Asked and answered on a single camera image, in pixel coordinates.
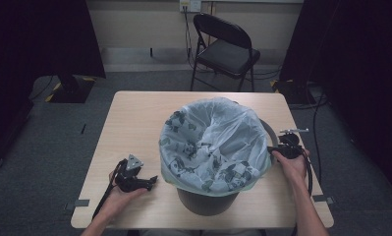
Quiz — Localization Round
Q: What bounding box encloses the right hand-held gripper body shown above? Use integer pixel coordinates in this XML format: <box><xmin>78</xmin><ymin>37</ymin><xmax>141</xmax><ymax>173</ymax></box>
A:
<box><xmin>276</xmin><ymin>128</ymin><xmax>309</xmax><ymax>160</ymax></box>

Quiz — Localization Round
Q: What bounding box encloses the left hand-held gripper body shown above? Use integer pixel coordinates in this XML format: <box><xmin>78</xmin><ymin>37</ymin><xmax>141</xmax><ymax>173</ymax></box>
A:
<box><xmin>114</xmin><ymin>153</ymin><xmax>148</xmax><ymax>194</ymax></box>

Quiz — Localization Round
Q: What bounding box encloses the grey plastic trash bin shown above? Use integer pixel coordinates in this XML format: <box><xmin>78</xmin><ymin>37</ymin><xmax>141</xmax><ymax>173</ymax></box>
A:
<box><xmin>176</xmin><ymin>117</ymin><xmax>279</xmax><ymax>217</ymax></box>

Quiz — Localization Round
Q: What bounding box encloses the panda print trash bag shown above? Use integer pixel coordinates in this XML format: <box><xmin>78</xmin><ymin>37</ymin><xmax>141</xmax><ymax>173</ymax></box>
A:
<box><xmin>158</xmin><ymin>96</ymin><xmax>272</xmax><ymax>198</ymax></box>

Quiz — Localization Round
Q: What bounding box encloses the person's left hand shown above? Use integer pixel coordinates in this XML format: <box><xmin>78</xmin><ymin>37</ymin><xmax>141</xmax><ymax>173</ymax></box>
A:
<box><xmin>98</xmin><ymin>171</ymin><xmax>148</xmax><ymax>220</ymax></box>

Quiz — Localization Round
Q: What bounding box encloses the person's right hand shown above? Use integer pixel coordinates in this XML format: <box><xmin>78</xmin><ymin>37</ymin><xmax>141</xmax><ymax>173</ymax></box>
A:
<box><xmin>271</xmin><ymin>148</ymin><xmax>310</xmax><ymax>193</ymax></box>

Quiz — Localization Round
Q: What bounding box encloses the grey tape strip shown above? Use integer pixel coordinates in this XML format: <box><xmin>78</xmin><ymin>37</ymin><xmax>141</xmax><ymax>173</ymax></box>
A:
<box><xmin>65</xmin><ymin>199</ymin><xmax>90</xmax><ymax>210</ymax></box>
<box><xmin>312</xmin><ymin>194</ymin><xmax>335</xmax><ymax>205</ymax></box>

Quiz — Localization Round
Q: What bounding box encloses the black curtain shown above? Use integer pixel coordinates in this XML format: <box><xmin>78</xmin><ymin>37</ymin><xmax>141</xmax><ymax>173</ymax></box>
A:
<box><xmin>0</xmin><ymin>0</ymin><xmax>107</xmax><ymax>171</ymax></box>
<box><xmin>280</xmin><ymin>0</ymin><xmax>392</xmax><ymax>198</ymax></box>

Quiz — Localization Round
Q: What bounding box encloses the black folding chair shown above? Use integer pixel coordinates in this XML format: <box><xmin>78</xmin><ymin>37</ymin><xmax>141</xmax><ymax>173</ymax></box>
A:
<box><xmin>190</xmin><ymin>13</ymin><xmax>261</xmax><ymax>92</ymax></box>

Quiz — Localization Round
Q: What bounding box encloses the black stand base striped tape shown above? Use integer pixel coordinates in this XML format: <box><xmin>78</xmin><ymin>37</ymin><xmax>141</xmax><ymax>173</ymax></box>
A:
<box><xmin>45</xmin><ymin>74</ymin><xmax>96</xmax><ymax>104</ymax></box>

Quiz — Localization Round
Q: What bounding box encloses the black floor cable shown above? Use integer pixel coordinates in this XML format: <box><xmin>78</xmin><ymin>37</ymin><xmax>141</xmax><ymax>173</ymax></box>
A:
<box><xmin>295</xmin><ymin>82</ymin><xmax>327</xmax><ymax>185</ymax></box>

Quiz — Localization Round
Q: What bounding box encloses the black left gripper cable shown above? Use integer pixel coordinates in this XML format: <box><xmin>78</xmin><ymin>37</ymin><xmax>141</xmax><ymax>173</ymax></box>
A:
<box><xmin>91</xmin><ymin>159</ymin><xmax>128</xmax><ymax>220</ymax></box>

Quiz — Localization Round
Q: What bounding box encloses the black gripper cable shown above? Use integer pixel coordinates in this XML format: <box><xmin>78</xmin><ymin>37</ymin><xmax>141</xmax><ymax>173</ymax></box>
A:
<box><xmin>293</xmin><ymin>147</ymin><xmax>314</xmax><ymax>236</ymax></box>
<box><xmin>91</xmin><ymin>159</ymin><xmax>128</xmax><ymax>220</ymax></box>

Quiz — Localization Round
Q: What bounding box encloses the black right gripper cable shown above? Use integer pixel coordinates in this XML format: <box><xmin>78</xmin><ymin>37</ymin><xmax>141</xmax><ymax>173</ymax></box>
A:
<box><xmin>293</xmin><ymin>147</ymin><xmax>314</xmax><ymax>236</ymax></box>

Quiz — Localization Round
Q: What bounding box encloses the black wall socket cable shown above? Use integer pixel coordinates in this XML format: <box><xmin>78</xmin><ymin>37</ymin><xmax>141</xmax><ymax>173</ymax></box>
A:
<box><xmin>183</xmin><ymin>6</ymin><xmax>197</xmax><ymax>72</ymax></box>

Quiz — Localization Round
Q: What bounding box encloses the white wall socket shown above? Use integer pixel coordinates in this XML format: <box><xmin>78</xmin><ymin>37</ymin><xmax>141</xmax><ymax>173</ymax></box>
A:
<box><xmin>179</xmin><ymin>0</ymin><xmax>202</xmax><ymax>14</ymax></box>

